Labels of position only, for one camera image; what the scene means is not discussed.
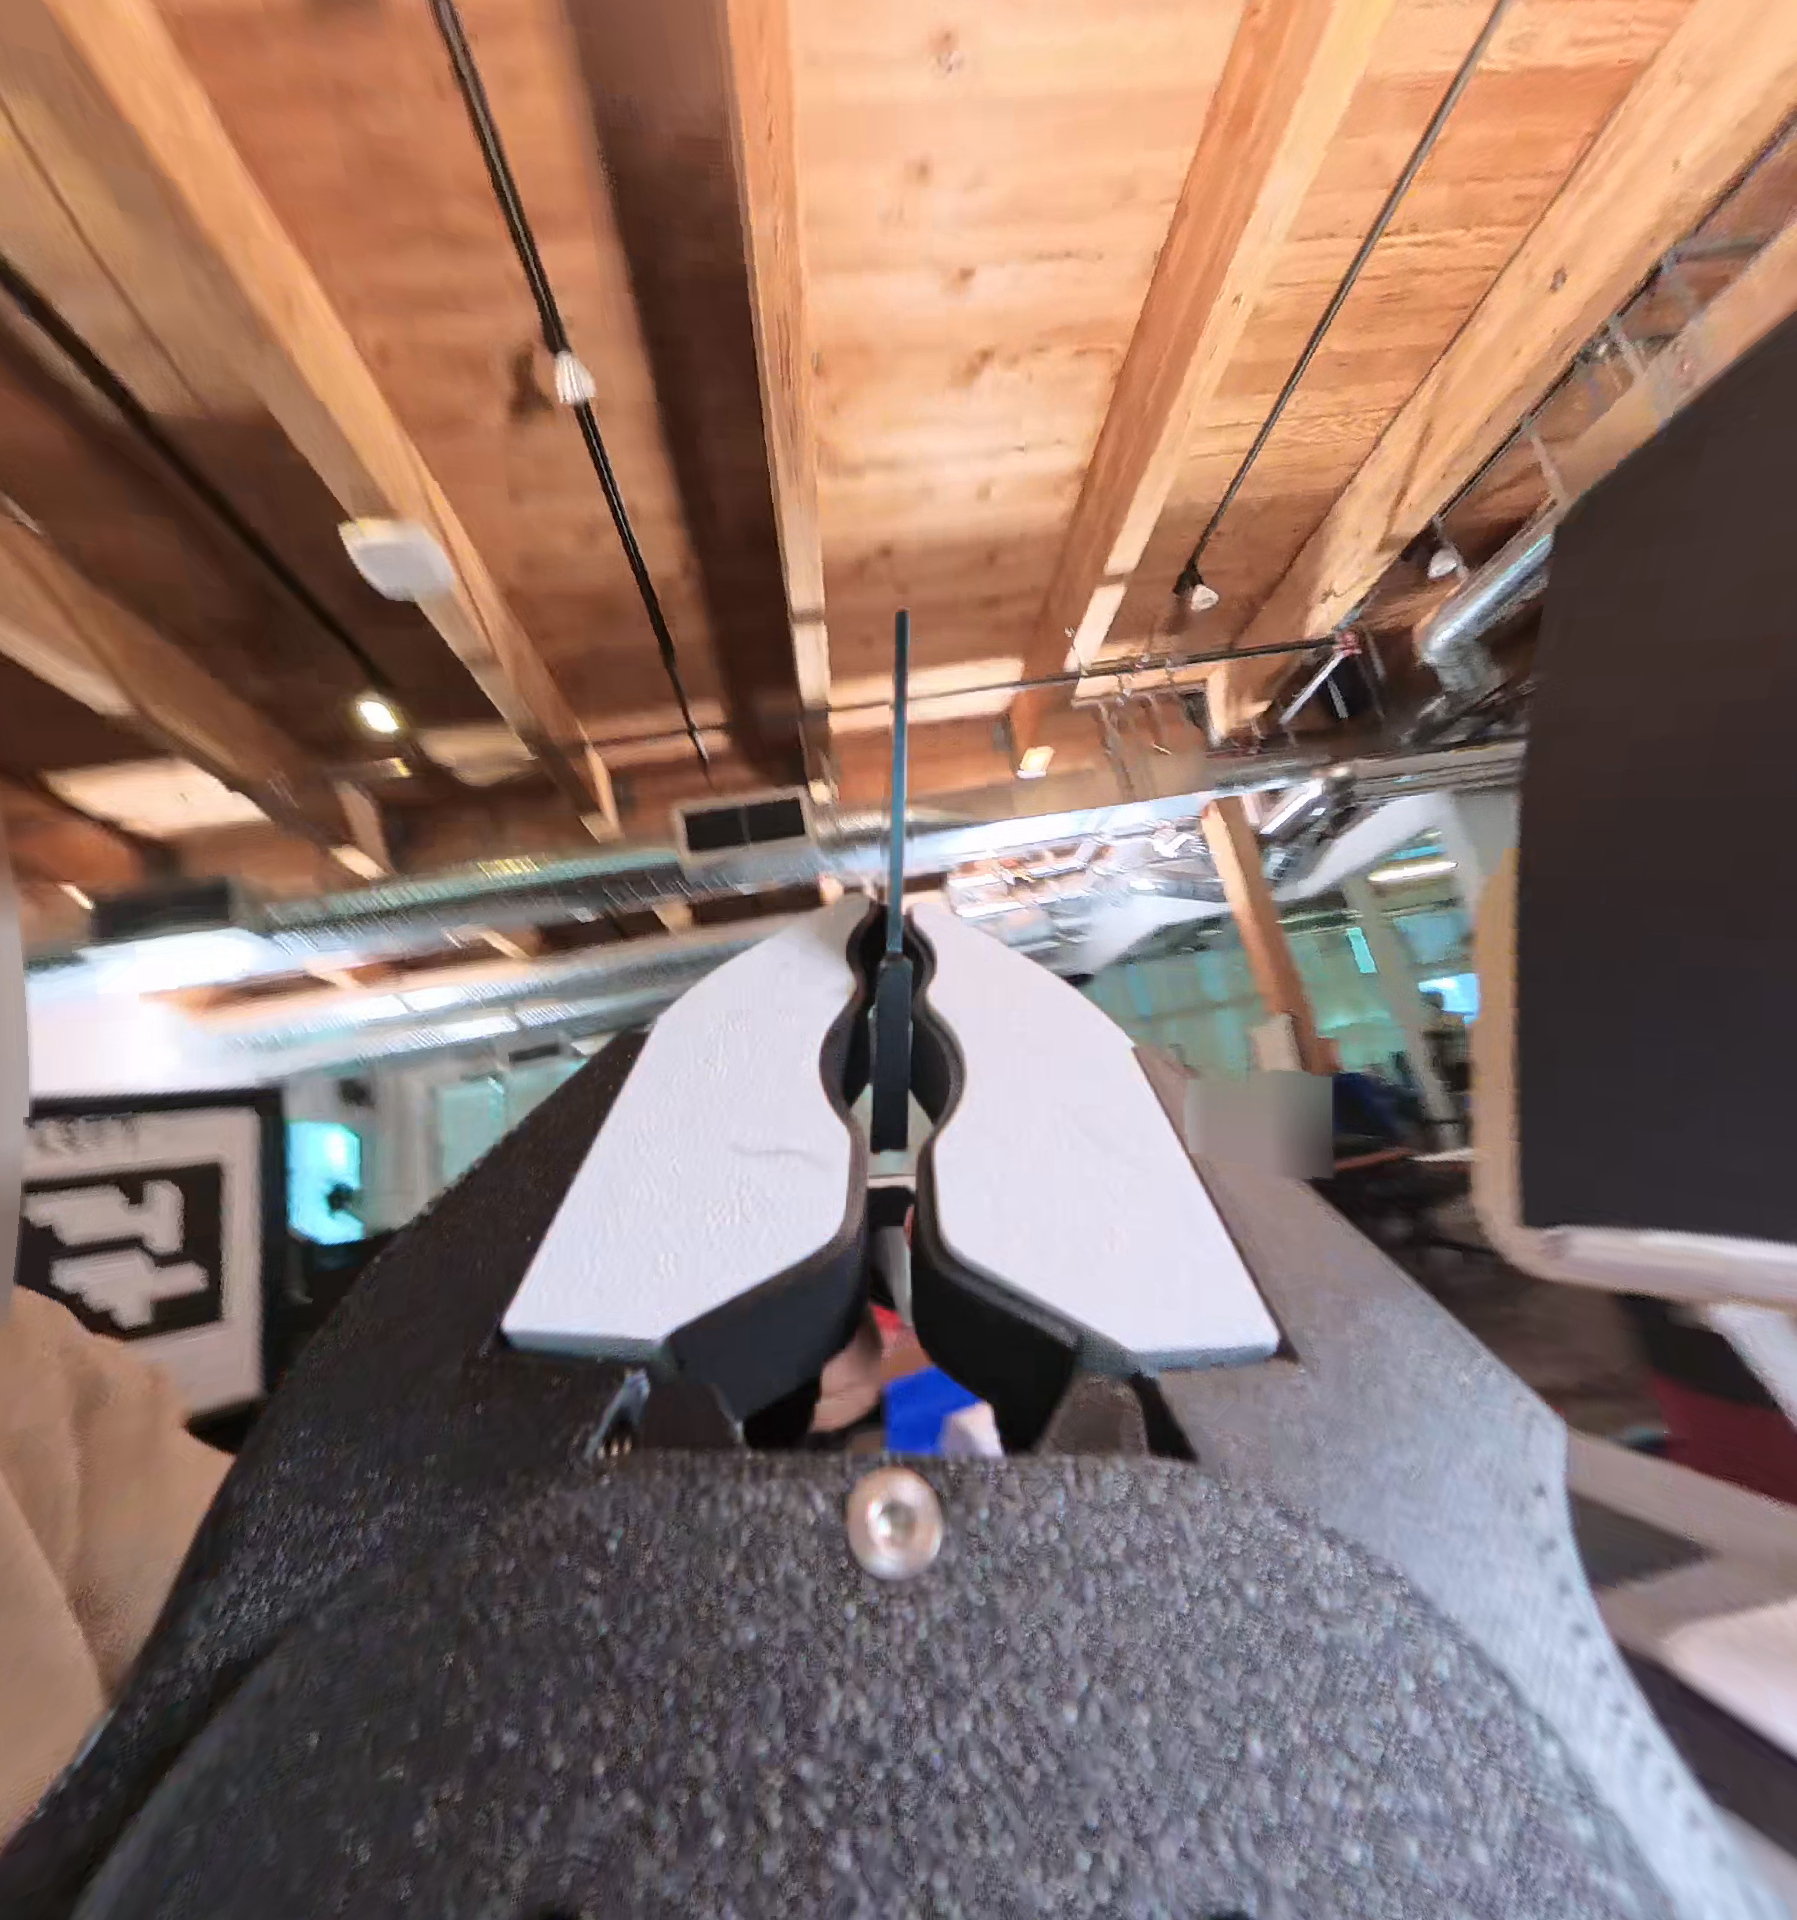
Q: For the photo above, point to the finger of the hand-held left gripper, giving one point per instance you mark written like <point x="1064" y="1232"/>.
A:
<point x="891" y="1246"/>

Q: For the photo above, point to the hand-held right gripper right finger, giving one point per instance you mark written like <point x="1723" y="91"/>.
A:
<point x="1095" y="1183"/>

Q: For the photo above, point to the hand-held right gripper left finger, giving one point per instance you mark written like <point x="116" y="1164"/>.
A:
<point x="688" y="1171"/>

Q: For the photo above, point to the thin black stick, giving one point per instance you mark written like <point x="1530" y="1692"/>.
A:
<point x="891" y="1049"/>

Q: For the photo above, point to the person's left forearm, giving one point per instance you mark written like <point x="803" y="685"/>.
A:
<point x="44" y="1529"/>

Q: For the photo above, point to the person's left hand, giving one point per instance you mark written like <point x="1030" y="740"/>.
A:
<point x="853" y="1379"/>

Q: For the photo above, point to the ceiling air vent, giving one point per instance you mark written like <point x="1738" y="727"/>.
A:
<point x="740" y="826"/>

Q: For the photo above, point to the printed tag poster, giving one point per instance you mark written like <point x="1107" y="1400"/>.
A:
<point x="147" y="1351"/>

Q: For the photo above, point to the wooden board with black sheet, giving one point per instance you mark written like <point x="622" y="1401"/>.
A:
<point x="1693" y="898"/>

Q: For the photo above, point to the red bag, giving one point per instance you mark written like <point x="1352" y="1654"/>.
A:
<point x="1723" y="1418"/>

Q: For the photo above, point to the white ceiling sensor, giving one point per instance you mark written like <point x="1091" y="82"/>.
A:
<point x="396" y="558"/>

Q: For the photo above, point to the white track spotlight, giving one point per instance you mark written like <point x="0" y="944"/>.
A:
<point x="575" y="377"/>

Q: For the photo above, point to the silver air duct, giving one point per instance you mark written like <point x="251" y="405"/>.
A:
<point x="464" y="898"/>

